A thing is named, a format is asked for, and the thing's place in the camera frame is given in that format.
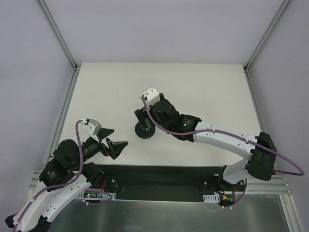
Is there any black round phone stand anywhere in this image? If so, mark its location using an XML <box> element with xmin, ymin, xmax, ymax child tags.
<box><xmin>135</xmin><ymin>122</ymin><xmax>155</xmax><ymax>139</ymax></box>

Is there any black smartphone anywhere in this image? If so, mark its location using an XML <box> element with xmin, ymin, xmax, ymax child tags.
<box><xmin>134</xmin><ymin>108</ymin><xmax>152</xmax><ymax>131</ymax></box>

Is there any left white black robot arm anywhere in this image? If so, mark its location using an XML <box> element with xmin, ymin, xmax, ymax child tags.
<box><xmin>5</xmin><ymin>129</ymin><xmax>128</xmax><ymax>232</ymax></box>

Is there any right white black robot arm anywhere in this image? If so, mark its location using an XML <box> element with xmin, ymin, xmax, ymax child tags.
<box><xmin>134</xmin><ymin>92</ymin><xmax>276</xmax><ymax>191</ymax></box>

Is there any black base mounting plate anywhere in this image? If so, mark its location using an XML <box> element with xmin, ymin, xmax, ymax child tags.
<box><xmin>73</xmin><ymin>163</ymin><xmax>251</xmax><ymax>201</ymax></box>

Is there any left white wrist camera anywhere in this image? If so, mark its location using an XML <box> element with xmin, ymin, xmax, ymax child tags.
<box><xmin>81</xmin><ymin>119</ymin><xmax>101</xmax><ymax>143</ymax></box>

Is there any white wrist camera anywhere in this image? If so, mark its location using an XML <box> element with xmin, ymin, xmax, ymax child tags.
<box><xmin>81</xmin><ymin>119</ymin><xmax>101</xmax><ymax>143</ymax></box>
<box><xmin>140</xmin><ymin>87</ymin><xmax>160</xmax><ymax>107</ymax></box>

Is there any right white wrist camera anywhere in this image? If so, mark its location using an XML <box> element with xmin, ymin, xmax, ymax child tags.
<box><xmin>140</xmin><ymin>87</ymin><xmax>160</xmax><ymax>107</ymax></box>

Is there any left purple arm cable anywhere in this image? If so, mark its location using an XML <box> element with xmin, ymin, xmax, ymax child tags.
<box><xmin>12</xmin><ymin>118</ymin><xmax>113</xmax><ymax>232</ymax></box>

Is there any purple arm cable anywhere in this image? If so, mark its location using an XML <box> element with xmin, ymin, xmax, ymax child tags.
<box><xmin>12</xmin><ymin>118</ymin><xmax>113</xmax><ymax>232</ymax></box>
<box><xmin>141</xmin><ymin>94</ymin><xmax>305</xmax><ymax>213</ymax></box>

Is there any left white cable duct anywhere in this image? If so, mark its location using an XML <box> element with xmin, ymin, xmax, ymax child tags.
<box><xmin>74</xmin><ymin>190</ymin><xmax>116</xmax><ymax>201</ymax></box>

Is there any white cable duct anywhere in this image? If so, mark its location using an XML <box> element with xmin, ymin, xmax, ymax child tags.
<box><xmin>203</xmin><ymin>193</ymin><xmax>220</xmax><ymax>203</ymax></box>
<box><xmin>74</xmin><ymin>190</ymin><xmax>116</xmax><ymax>201</ymax></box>

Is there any right white cable duct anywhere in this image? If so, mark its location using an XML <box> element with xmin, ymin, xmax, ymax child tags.
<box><xmin>203</xmin><ymin>193</ymin><xmax>220</xmax><ymax>203</ymax></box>

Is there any left aluminium frame post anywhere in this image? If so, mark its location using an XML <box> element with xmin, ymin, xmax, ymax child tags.
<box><xmin>36</xmin><ymin>0</ymin><xmax>79</xmax><ymax>71</ymax></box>

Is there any aluminium frame post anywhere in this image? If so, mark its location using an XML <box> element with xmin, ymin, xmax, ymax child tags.
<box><xmin>36</xmin><ymin>0</ymin><xmax>79</xmax><ymax>71</ymax></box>
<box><xmin>244</xmin><ymin>0</ymin><xmax>292</xmax><ymax>73</ymax></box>

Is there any aluminium front rail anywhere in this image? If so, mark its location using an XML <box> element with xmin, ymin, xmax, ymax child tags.
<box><xmin>28</xmin><ymin>169</ymin><xmax>293</xmax><ymax>194</ymax></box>

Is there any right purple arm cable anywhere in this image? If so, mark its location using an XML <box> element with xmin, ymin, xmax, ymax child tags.
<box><xmin>141</xmin><ymin>94</ymin><xmax>305</xmax><ymax>213</ymax></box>

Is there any right aluminium frame post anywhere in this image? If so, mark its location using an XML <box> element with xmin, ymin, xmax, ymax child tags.
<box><xmin>244</xmin><ymin>0</ymin><xmax>292</xmax><ymax>73</ymax></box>

